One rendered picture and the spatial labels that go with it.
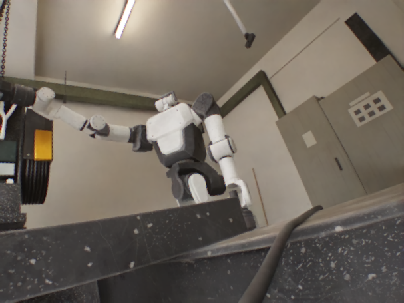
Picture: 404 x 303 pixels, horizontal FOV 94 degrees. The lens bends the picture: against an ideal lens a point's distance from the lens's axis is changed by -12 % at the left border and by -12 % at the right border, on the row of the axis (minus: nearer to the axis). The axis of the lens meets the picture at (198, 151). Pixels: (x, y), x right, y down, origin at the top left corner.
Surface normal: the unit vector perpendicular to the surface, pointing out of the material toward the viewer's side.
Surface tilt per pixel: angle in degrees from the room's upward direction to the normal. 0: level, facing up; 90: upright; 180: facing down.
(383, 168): 90
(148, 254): 90
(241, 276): 90
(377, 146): 90
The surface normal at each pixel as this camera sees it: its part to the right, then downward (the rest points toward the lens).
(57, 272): 0.55, -0.45
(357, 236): -0.79, -0.01
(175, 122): -0.37, -0.26
